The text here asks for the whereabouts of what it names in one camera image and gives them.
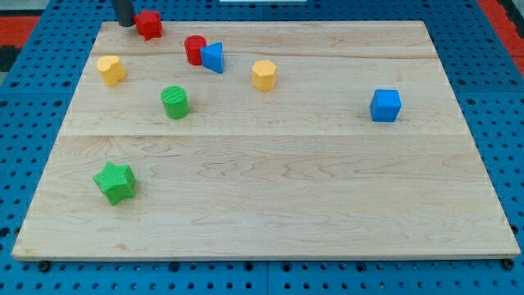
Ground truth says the green star block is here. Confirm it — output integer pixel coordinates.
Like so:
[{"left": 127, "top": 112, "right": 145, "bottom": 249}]
[{"left": 93, "top": 161, "right": 137, "bottom": 206}]

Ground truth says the yellow hexagon block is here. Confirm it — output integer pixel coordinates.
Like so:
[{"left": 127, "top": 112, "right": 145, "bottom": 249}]
[{"left": 251, "top": 60, "right": 277, "bottom": 91}]

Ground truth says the blue cube block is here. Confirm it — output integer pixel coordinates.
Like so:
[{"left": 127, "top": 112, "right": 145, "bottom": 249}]
[{"left": 369, "top": 89, "right": 402, "bottom": 122}]

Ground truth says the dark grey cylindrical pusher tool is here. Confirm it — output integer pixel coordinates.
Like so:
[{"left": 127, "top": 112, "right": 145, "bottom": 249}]
[{"left": 111, "top": 0, "right": 135, "bottom": 27}]

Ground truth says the blue triangle block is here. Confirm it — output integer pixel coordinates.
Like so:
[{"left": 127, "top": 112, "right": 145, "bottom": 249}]
[{"left": 201, "top": 42, "right": 224, "bottom": 74}]

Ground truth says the green cylinder block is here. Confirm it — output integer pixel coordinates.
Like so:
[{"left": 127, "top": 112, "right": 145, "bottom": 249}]
[{"left": 160, "top": 86, "right": 190, "bottom": 120}]

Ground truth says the red cylinder block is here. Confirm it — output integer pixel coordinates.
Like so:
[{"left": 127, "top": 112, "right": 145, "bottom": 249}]
[{"left": 184, "top": 35, "right": 207, "bottom": 66}]

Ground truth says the red star block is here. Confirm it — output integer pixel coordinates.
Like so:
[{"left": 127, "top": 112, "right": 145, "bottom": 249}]
[{"left": 133, "top": 9, "right": 163, "bottom": 40}]

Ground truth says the light wooden board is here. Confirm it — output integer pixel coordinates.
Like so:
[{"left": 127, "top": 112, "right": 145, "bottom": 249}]
[{"left": 12, "top": 21, "right": 521, "bottom": 261}]

